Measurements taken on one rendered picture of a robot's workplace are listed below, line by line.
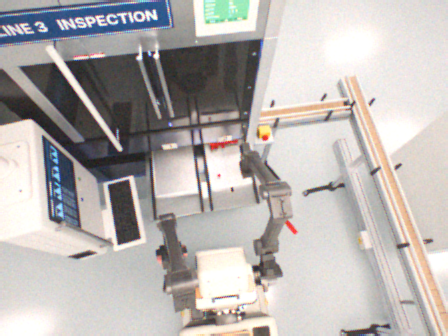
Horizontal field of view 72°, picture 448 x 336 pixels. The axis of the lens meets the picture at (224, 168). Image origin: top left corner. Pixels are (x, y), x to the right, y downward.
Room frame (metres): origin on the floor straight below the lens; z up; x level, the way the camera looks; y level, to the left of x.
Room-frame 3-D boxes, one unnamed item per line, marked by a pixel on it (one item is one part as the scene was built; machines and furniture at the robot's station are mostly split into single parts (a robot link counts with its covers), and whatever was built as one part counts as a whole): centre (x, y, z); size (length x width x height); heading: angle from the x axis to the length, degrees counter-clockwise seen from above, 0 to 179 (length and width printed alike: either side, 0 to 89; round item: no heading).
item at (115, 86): (0.79, 0.53, 1.51); 0.47 x 0.01 x 0.59; 101
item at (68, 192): (0.41, 0.83, 1.19); 0.50 x 0.19 x 0.78; 18
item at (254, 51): (0.90, -0.11, 1.40); 0.04 x 0.01 x 0.80; 101
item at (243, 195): (0.68, 0.14, 0.87); 0.70 x 0.48 x 0.02; 101
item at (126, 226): (0.45, 0.62, 0.82); 0.40 x 0.14 x 0.02; 18
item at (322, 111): (1.14, -0.50, 0.92); 0.69 x 0.16 x 0.16; 101
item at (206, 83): (0.87, 0.08, 1.51); 0.43 x 0.01 x 0.59; 101
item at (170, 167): (0.72, 0.32, 0.90); 0.34 x 0.26 x 0.04; 11
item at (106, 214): (0.44, 0.66, 0.79); 0.45 x 0.28 x 0.03; 18
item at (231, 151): (0.78, -0.02, 0.90); 0.34 x 0.26 x 0.04; 12
